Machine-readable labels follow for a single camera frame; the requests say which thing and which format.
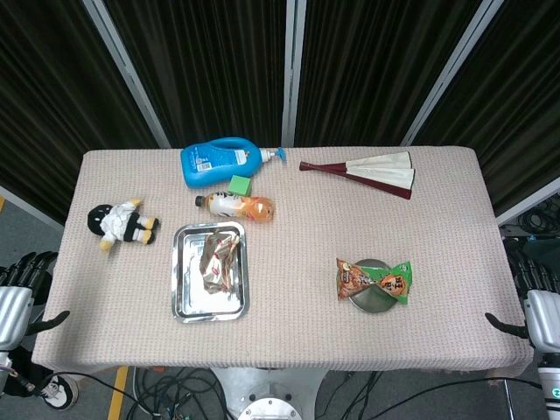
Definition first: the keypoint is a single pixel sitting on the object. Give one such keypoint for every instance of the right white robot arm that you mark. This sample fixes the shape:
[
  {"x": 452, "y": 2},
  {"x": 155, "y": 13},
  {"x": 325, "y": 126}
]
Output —
[{"x": 550, "y": 389}]

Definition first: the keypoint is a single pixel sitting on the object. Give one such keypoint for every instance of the orange drink bottle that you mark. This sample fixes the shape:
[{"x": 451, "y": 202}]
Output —
[{"x": 245, "y": 207}]

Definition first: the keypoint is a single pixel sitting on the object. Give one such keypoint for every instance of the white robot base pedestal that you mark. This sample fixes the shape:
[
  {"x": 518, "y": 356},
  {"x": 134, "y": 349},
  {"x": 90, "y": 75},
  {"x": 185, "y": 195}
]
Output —
[{"x": 267, "y": 394}]

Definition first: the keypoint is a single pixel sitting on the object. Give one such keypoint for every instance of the green cube block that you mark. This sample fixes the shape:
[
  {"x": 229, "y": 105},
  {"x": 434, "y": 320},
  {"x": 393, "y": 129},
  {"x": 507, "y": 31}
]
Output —
[{"x": 240, "y": 185}]

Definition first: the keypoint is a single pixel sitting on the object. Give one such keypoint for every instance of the round steel plate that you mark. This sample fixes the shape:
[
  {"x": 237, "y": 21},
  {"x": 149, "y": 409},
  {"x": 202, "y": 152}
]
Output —
[{"x": 372, "y": 302}]

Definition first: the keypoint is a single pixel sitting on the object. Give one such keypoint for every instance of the pink waffle tablecloth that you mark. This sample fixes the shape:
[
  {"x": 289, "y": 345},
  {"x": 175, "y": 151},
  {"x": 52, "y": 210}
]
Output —
[{"x": 306, "y": 245}]

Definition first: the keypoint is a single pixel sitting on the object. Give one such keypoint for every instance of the black pleated curtain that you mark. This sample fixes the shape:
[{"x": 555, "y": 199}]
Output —
[
  {"x": 48, "y": 109},
  {"x": 372, "y": 70},
  {"x": 205, "y": 70},
  {"x": 516, "y": 109}
]

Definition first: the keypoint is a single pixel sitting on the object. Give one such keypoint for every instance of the blue pump detergent bottle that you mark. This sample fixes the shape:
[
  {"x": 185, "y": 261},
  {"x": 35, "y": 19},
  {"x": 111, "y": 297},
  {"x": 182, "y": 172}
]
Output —
[{"x": 219, "y": 164}]

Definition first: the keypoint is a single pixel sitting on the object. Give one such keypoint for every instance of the black white plush doll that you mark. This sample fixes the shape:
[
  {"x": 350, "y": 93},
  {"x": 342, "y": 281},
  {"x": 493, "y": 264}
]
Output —
[{"x": 118, "y": 223}]

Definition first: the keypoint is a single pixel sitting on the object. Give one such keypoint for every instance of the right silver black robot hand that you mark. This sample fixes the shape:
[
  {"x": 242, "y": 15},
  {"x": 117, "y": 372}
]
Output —
[{"x": 544, "y": 319}]

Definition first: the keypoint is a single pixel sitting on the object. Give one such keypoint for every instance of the black trouser leg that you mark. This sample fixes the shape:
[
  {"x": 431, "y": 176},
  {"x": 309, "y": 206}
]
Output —
[{"x": 30, "y": 367}]

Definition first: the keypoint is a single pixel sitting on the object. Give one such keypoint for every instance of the black power strip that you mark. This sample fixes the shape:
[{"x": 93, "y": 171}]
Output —
[{"x": 531, "y": 239}]

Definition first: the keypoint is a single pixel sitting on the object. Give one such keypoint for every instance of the rectangular steel tray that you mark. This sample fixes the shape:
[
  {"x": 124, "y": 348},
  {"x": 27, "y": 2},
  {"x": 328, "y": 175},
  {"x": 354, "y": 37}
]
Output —
[{"x": 188, "y": 280}]

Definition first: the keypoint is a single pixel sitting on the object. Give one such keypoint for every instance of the gold snack wrapper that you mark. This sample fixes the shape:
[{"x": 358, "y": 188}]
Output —
[{"x": 219, "y": 262}]

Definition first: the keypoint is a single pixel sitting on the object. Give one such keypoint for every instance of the grey metal frame post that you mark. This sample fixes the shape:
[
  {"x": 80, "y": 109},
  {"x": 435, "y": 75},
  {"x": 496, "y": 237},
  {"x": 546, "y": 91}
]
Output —
[
  {"x": 450, "y": 72},
  {"x": 293, "y": 72},
  {"x": 127, "y": 72},
  {"x": 30, "y": 207},
  {"x": 529, "y": 203}
]

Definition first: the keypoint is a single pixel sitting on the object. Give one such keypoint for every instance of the cream dark-red folding fan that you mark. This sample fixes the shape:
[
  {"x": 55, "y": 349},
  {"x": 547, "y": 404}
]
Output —
[{"x": 385, "y": 172}]

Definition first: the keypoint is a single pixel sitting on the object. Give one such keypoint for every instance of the black white sneaker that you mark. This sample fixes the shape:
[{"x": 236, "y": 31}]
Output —
[{"x": 61, "y": 391}]

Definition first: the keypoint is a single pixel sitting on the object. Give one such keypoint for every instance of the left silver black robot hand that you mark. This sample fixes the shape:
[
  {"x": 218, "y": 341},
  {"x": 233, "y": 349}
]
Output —
[{"x": 15, "y": 315}]

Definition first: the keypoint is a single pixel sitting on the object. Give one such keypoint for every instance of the green orange snack bag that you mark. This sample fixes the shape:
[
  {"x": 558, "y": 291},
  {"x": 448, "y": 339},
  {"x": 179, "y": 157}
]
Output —
[{"x": 394, "y": 284}]

